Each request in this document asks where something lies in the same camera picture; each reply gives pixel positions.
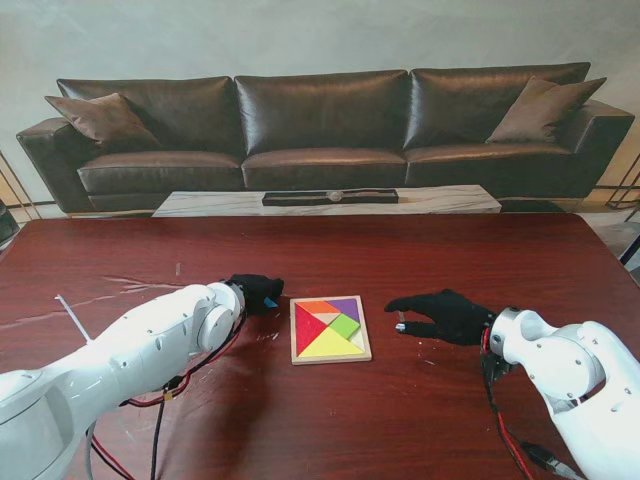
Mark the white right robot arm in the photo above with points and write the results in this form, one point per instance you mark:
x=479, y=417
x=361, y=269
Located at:
x=580, y=370

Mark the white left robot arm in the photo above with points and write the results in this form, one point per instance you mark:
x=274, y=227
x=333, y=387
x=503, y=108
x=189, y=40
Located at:
x=125, y=360

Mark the thin metal side table frame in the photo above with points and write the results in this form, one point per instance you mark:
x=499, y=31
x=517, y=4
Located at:
x=622, y=187
x=20, y=195

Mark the brown sofa cushion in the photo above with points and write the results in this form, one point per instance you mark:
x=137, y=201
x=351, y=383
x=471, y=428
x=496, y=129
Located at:
x=105, y=122
x=545, y=112

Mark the small blue tangram triangle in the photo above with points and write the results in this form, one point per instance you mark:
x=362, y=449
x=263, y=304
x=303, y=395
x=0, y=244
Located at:
x=270, y=302

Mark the clear glass ball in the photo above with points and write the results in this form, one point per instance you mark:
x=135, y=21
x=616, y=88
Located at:
x=335, y=195

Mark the dark brown leather sofa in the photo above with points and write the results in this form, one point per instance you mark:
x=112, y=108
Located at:
x=320, y=120

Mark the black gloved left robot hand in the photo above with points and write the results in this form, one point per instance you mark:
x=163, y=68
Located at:
x=257, y=295

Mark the large yellow tangram triangle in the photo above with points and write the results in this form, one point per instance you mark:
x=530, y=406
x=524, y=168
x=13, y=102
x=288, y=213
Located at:
x=332, y=345

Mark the green tangram square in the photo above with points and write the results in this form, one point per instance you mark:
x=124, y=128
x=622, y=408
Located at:
x=344, y=326

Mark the large red tangram triangle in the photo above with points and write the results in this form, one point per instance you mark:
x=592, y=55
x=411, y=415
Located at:
x=307, y=332

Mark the square wooden puzzle tray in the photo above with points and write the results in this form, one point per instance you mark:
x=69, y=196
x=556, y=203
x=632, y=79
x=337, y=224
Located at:
x=367, y=345

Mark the small cream tangram triangle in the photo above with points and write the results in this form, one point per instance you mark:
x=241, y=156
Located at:
x=326, y=318

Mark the orange tangram parallelogram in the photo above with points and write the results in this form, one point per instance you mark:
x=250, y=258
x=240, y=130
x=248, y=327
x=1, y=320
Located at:
x=315, y=306

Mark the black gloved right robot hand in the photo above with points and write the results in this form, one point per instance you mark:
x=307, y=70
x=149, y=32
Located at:
x=450, y=317

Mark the marble coffee table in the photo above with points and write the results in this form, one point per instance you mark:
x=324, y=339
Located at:
x=210, y=202

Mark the purple tangram triangle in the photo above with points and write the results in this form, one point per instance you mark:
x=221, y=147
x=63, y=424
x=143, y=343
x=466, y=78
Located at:
x=347, y=310

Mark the long black decorative tray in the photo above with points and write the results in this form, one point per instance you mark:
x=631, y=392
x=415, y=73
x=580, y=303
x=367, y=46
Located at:
x=300, y=198

